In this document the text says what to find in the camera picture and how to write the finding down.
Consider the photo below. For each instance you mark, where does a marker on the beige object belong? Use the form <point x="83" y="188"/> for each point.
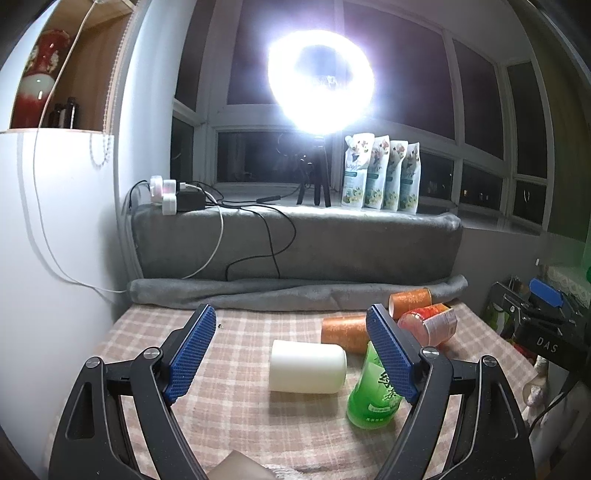
<point x="238" y="467"/>

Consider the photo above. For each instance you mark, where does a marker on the checked cloth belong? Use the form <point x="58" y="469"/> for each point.
<point x="244" y="332"/>

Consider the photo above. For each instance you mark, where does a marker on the white window frame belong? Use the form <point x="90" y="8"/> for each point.
<point x="210" y="117"/>

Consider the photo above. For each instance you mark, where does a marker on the red labelled plastic jar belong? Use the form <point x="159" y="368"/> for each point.
<point x="431" y="326"/>

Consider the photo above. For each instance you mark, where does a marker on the black tripod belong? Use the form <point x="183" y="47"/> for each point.
<point x="319" y="175"/>

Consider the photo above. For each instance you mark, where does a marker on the red vase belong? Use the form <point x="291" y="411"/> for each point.
<point x="37" y="87"/>

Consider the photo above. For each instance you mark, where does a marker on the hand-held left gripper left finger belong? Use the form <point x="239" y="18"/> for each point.
<point x="191" y="353"/>

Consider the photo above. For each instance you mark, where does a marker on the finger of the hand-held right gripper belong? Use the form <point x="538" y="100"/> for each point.
<point x="545" y="291"/>

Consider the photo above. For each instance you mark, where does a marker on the grey cushion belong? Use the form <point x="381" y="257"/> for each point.
<point x="351" y="244"/>

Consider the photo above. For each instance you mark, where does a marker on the rolled grey blanket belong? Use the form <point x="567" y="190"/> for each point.
<point x="286" y="295"/>

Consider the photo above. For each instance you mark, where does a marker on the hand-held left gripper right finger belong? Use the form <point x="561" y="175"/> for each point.
<point x="390" y="355"/>

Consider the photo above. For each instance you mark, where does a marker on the dark bottle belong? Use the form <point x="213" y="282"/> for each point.
<point x="57" y="115"/>
<point x="72" y="110"/>

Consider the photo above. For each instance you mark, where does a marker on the orange glitter cup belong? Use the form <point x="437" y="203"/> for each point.
<point x="410" y="301"/>
<point x="344" y="333"/>

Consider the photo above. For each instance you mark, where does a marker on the white green refill pouch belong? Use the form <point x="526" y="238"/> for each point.
<point x="354" y="175"/>
<point x="395" y="182"/>
<point x="411" y="184"/>
<point x="376" y="180"/>

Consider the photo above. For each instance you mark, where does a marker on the white plug adapters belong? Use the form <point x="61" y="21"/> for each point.
<point x="167" y="203"/>

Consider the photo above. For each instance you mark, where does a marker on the white cup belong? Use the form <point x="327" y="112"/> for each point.
<point x="308" y="367"/>

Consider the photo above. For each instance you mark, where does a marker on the wooden shelf niche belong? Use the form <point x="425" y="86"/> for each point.
<point x="92" y="60"/>

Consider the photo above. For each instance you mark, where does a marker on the green plastic bottle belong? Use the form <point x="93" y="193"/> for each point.
<point x="371" y="392"/>

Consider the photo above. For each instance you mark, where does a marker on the black charger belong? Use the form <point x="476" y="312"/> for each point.
<point x="190" y="202"/>

